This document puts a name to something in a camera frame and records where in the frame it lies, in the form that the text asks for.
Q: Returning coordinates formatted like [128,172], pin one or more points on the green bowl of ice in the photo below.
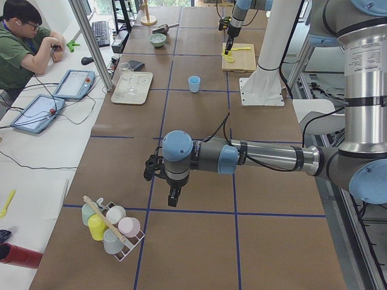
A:
[157,40]

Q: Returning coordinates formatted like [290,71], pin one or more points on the far blue teach pendant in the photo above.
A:
[75,84]

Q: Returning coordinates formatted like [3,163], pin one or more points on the black computer mouse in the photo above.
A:
[86,60]

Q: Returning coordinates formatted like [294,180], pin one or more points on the mint plastic cup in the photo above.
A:
[86,213]

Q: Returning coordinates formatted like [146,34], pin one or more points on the black keyboard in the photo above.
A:
[100,31]

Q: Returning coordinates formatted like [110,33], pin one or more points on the wooden rack handle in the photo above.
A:
[104,219]

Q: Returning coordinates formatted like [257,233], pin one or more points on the pale green plastic cup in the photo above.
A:
[115,214]

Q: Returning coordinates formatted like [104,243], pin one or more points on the white wire cup rack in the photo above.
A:
[131,242]

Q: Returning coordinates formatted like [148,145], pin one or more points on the light blue plastic cup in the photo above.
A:
[194,84]

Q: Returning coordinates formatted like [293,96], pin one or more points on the metal ice scoop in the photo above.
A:
[163,29]

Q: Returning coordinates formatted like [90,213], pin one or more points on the pink plastic cup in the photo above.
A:
[129,226]

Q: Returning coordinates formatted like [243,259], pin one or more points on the aluminium frame post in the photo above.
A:
[85,28]

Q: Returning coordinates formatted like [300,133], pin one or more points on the grey folded cloth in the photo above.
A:
[135,65]

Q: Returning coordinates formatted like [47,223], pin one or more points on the cream bear serving tray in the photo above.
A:
[141,81]

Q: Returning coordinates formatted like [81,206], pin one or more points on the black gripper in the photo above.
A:
[233,31]
[176,183]

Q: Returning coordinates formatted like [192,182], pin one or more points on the clear wine glass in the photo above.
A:
[127,76]

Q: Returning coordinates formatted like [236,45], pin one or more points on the red bottle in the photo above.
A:
[19,256]

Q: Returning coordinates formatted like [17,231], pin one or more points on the wooden cup tree stand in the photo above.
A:
[147,19]

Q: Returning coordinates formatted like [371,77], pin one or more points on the grey blue plastic cup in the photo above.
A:
[111,242]

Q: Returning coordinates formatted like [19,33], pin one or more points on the blue teach pendant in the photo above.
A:
[38,114]
[75,84]

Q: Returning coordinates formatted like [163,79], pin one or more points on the white plastic chair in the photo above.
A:
[307,109]

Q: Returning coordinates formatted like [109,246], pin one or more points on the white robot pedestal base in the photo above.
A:
[263,87]

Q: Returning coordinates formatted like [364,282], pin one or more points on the near blue teach pendant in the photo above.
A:
[38,114]

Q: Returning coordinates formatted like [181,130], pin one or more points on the seated person green shirt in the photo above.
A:
[26,46]

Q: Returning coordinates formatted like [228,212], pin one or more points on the yellow plastic cup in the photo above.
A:
[96,227]

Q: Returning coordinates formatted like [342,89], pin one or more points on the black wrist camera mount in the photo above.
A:
[154,166]

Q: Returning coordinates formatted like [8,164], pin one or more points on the bamboo cutting board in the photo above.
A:
[245,60]

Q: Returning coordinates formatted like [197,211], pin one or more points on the yellow plastic knife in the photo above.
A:
[234,49]

